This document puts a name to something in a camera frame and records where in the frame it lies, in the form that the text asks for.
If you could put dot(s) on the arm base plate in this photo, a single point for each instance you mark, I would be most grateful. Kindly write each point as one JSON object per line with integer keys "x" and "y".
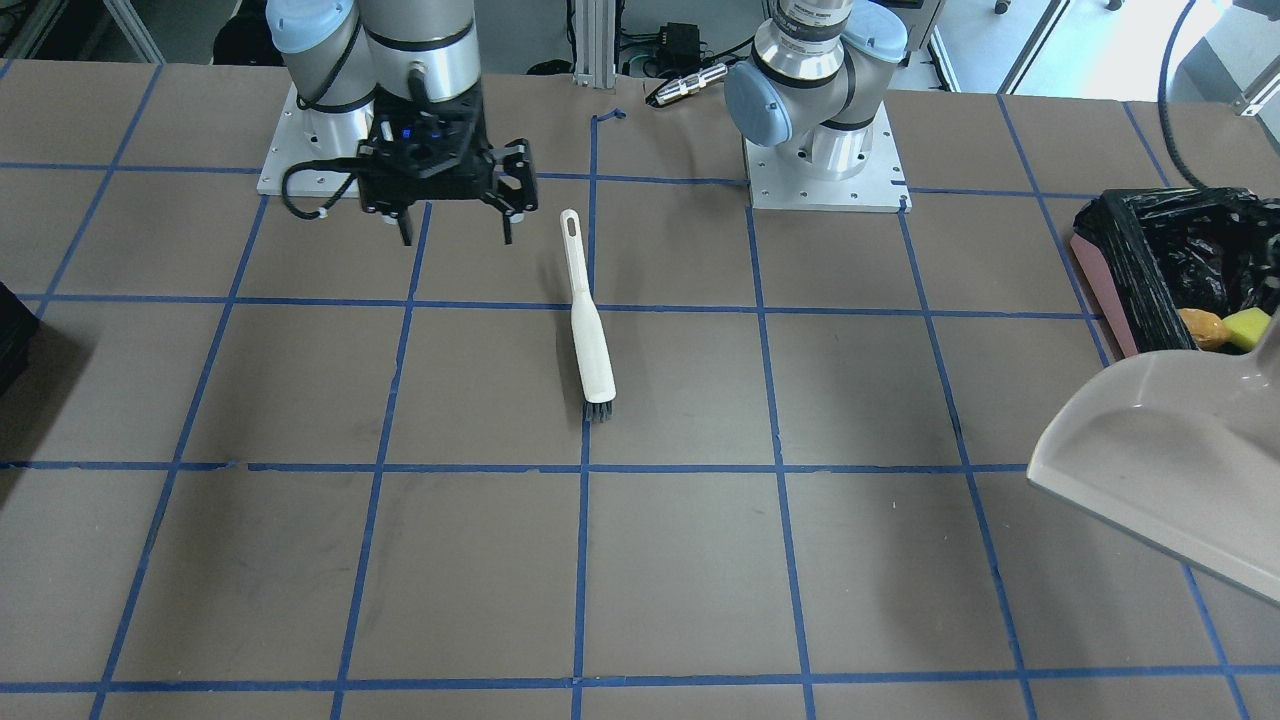
{"x": 831, "y": 170}
{"x": 313, "y": 152}

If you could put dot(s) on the yellow potato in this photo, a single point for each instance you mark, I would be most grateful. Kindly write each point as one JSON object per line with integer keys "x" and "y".
{"x": 1208, "y": 330}

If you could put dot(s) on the white hand brush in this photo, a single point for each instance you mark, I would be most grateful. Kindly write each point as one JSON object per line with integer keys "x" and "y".
{"x": 588, "y": 336}

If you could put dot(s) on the white plastic dustpan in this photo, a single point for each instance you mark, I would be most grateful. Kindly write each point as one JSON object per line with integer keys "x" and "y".
{"x": 1180, "y": 449}

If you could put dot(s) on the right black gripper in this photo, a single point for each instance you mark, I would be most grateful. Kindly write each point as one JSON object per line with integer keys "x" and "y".
{"x": 511, "y": 178}

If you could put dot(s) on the silver cable connector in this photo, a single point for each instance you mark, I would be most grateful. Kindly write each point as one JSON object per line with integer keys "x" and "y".
{"x": 677, "y": 89}

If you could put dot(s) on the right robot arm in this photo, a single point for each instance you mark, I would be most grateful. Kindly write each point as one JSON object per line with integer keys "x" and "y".
{"x": 424, "y": 51}

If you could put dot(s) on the pink bin black bag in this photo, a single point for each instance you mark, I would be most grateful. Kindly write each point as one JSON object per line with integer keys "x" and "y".
{"x": 1147, "y": 255}

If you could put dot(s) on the aluminium frame post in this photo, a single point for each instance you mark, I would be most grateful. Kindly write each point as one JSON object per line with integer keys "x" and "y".
{"x": 595, "y": 34}

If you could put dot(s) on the yellow green sponge piece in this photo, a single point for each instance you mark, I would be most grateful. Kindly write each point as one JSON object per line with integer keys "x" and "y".
{"x": 1246, "y": 328}

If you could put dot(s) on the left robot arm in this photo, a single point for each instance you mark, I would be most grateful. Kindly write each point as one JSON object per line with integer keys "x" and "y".
{"x": 814, "y": 82}

